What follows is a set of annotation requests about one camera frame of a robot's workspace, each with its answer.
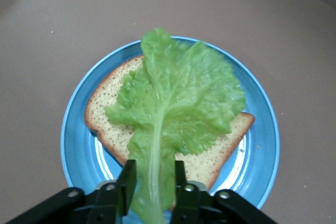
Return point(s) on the bread slice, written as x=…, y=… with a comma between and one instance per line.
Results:
x=110, y=129

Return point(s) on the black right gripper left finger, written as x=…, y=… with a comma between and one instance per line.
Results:
x=110, y=197

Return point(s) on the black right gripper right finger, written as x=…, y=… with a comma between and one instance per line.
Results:
x=194, y=200

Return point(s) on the green lettuce leaf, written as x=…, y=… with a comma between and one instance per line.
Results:
x=178, y=95

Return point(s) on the blue round plate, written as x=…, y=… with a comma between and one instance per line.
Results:
x=78, y=142

